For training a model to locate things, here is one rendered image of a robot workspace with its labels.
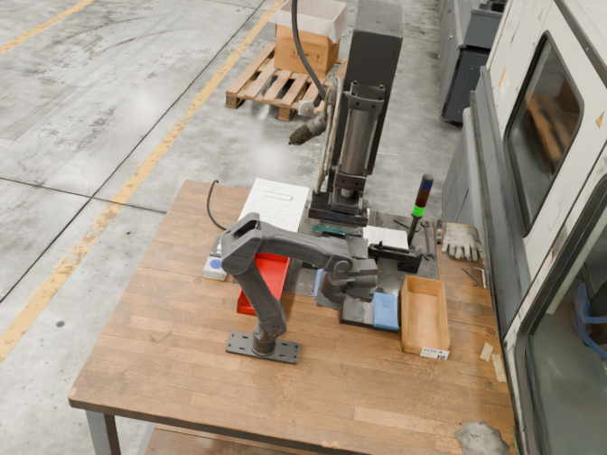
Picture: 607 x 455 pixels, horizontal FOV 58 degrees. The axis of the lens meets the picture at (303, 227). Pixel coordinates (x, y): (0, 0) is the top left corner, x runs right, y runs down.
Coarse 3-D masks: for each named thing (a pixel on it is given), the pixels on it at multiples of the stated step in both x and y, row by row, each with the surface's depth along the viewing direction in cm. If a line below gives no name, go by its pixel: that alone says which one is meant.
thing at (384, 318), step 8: (376, 296) 169; (384, 296) 169; (392, 296) 169; (376, 304) 166; (392, 304) 167; (376, 312) 163; (384, 312) 164; (392, 312) 164; (376, 320) 161; (384, 320) 161; (392, 320) 162; (384, 328) 159; (392, 328) 158
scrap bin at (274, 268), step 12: (264, 264) 177; (276, 264) 178; (288, 264) 172; (264, 276) 173; (276, 276) 173; (240, 288) 160; (276, 288) 169; (240, 300) 161; (240, 312) 160; (252, 312) 159
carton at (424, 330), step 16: (416, 288) 173; (432, 288) 173; (416, 304) 171; (432, 304) 171; (416, 320) 165; (432, 320) 166; (416, 336) 161; (432, 336) 161; (448, 336) 153; (416, 352) 155; (432, 352) 154; (448, 352) 154
